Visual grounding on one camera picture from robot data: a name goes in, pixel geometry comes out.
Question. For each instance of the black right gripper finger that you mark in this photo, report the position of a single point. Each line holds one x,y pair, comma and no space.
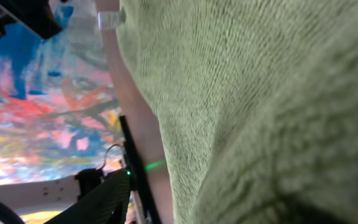
102,199

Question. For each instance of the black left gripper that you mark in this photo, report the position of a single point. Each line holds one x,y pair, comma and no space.
35,15

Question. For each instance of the light green microfiber cloth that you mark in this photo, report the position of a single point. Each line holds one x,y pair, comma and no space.
257,104

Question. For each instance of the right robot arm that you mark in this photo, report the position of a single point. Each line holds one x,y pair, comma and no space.
17,199

